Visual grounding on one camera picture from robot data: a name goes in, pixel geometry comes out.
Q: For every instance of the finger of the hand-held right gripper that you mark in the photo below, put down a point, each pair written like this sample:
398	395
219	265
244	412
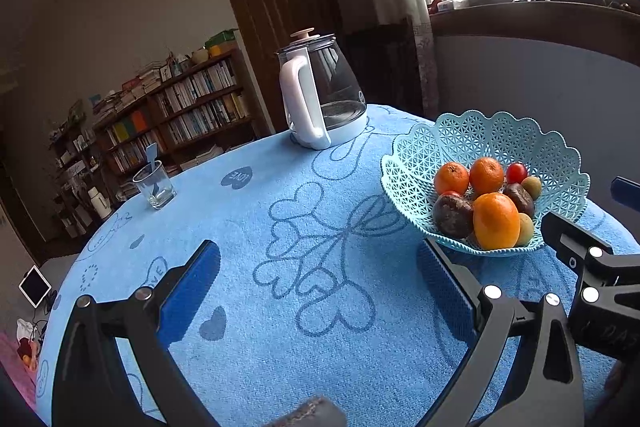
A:
627	192
575	232

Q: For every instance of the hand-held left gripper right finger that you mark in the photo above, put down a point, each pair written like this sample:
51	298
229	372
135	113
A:
445	287

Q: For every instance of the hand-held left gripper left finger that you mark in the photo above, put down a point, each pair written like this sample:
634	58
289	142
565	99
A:
192	287

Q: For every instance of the yellow-brown longan fruit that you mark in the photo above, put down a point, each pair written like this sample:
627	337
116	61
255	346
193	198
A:
525	229
531	187

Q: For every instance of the dark purple passion fruit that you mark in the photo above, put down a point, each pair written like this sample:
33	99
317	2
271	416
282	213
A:
518	199
452	216

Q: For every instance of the small oval orange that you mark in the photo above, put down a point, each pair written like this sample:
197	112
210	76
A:
496	220

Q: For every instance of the small red tomato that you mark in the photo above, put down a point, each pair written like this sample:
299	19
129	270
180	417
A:
517	172

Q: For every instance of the round orange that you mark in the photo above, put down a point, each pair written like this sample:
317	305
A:
486	174

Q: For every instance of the large mandarin orange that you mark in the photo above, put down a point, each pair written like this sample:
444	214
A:
451	178

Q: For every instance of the light blue lattice fruit basket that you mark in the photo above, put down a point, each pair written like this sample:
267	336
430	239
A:
500	137

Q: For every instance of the clear glass cup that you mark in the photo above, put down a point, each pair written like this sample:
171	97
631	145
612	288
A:
156	189

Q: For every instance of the blue printed towel tablecloth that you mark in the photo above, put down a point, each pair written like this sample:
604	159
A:
300	267

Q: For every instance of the white thermos bottle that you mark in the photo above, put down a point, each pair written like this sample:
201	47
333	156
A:
100	203

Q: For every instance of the light blue spoon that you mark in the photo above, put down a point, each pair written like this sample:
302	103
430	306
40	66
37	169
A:
151	153

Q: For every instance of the white tablet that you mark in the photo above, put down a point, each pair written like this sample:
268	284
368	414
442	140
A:
35	286

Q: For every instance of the cluttered metal storage rack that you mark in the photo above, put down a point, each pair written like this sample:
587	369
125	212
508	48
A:
75	167

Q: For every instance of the wooden bookshelf with books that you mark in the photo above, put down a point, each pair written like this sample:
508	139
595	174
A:
190	117

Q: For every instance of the pink cloth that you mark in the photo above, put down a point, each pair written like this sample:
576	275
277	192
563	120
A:
12	367

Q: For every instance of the dark wooden chair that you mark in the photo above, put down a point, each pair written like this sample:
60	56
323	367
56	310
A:
385	67

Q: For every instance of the green box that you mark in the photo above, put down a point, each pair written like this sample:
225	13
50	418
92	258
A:
221	38

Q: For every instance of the beige curtain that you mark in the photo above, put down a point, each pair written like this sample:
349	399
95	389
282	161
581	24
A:
405	7

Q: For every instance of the brown wooden door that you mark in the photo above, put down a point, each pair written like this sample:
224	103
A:
280	7

